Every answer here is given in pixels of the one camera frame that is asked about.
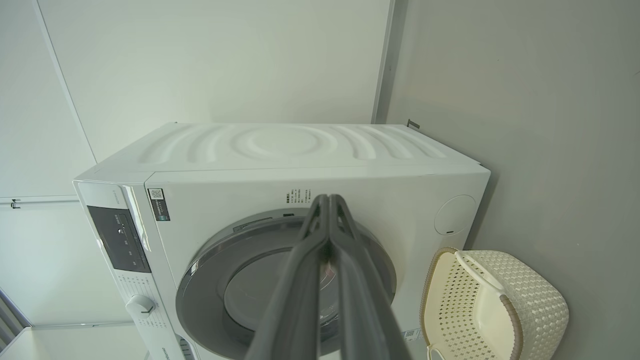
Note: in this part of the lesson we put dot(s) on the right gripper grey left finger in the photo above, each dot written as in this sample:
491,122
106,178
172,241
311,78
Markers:
295,300

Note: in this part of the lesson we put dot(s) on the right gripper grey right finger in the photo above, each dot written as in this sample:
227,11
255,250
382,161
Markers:
365,310

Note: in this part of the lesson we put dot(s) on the black round washer door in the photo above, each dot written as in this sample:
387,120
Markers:
210,300

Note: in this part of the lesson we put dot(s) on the white washer control knob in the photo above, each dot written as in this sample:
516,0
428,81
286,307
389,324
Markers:
140,307

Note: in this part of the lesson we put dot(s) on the white front-load washing machine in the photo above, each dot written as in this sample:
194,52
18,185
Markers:
250,150

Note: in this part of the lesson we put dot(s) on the cream perforated laundry basket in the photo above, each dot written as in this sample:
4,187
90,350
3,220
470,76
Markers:
530,300

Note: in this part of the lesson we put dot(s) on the black washer control panel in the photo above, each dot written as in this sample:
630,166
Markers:
120,240

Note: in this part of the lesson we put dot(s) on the blue white energy label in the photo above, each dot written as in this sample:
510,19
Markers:
412,335

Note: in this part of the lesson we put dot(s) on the round white filter cover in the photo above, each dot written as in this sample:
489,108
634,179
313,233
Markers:
455,215

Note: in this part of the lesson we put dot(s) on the dark QR code sticker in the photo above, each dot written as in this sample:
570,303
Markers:
159,205

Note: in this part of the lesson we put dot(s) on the small grey wall bracket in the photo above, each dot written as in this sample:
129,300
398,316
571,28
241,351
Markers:
413,124

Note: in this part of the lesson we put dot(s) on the small black wall clip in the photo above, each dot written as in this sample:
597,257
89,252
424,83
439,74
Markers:
15,203

